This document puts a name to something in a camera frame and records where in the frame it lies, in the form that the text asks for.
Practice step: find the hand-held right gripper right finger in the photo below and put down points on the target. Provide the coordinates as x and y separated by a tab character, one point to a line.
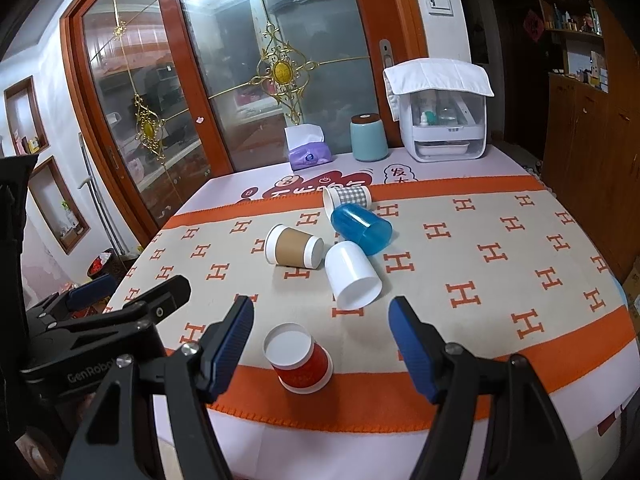
411	351

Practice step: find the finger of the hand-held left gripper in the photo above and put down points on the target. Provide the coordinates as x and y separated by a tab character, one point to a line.
160	302
90	293

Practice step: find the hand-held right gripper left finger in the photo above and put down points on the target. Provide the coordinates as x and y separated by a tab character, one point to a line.
231	347

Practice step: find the red paper cup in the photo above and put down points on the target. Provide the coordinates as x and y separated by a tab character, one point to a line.
302	367

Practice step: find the white plastic cup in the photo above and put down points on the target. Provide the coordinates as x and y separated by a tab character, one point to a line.
350	272

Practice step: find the brown sleeved paper cup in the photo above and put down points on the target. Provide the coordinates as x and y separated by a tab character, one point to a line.
295	251

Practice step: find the blue plastic cup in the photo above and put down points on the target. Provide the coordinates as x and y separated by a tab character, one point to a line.
364	229

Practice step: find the checkered paper cup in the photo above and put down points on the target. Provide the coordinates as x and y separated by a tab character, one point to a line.
351	197

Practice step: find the dark basket with red contents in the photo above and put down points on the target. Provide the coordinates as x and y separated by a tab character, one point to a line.
101	266

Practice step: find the orange patterned blanket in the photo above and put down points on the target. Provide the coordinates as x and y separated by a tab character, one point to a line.
475	280

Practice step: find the metal pole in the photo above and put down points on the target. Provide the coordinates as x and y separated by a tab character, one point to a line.
95	185

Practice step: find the pink printed tablecloth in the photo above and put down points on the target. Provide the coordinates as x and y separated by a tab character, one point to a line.
450	167

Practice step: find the purple tissue pack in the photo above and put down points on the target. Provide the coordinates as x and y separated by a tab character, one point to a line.
309	152

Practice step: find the glass sliding door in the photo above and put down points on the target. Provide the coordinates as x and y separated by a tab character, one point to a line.
310	35
150	85

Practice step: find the teal canister with brown lid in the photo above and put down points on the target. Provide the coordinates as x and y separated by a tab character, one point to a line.
369	137

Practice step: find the white storage box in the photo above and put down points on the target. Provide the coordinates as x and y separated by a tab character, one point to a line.
445	130

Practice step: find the white folded towel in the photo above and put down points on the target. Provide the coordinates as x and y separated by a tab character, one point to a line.
437	76

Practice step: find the wooden shelf cabinet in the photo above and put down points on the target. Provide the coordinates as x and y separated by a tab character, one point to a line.
590	135

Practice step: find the dark wooden door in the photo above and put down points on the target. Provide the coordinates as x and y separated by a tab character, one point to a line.
512	75

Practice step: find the wooden framed wall niche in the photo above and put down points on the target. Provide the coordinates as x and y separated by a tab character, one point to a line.
22	110
57	200

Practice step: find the red wall ornament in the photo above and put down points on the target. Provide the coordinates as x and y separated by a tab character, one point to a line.
532	26

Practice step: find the white wall switch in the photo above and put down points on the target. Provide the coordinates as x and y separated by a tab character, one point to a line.
438	3

